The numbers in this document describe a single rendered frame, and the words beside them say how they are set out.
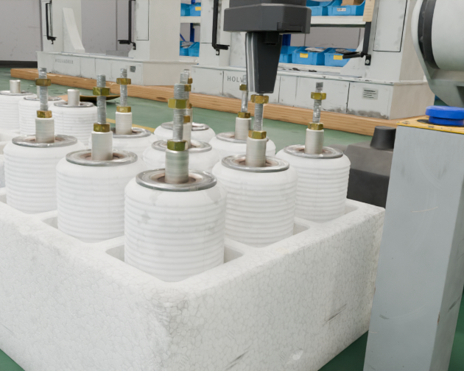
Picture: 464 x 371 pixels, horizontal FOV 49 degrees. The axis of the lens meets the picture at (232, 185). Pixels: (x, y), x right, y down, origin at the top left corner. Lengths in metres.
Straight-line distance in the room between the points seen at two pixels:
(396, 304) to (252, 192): 0.19
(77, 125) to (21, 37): 6.42
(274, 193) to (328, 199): 0.12
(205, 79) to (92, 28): 4.67
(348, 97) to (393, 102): 0.24
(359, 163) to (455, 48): 0.28
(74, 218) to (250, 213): 0.18
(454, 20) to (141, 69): 3.28
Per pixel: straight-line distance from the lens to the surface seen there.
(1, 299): 0.67
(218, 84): 3.32
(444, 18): 0.79
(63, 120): 1.01
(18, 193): 0.65
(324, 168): 0.62
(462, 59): 0.81
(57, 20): 5.14
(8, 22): 7.35
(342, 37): 10.19
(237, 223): 0.54
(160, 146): 0.63
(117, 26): 8.17
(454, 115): 0.52
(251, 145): 0.55
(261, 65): 0.54
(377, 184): 0.94
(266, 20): 0.50
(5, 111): 1.22
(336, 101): 2.79
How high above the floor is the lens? 0.37
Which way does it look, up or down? 15 degrees down
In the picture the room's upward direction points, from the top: 3 degrees clockwise
